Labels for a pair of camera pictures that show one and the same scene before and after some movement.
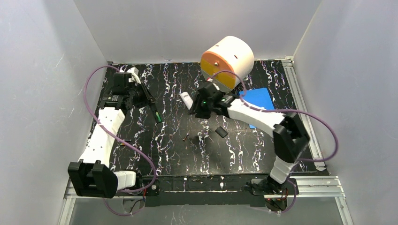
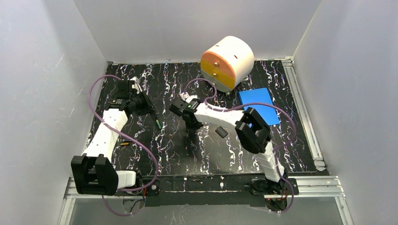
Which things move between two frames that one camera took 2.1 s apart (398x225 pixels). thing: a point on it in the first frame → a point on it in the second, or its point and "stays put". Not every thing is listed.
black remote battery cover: (221, 131) stays put
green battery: (158, 116) → (158, 124)
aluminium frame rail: (317, 186) stays put
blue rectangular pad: (260, 97) stays put
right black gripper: (201, 103) → (192, 121)
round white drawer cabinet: (227, 63) stays put
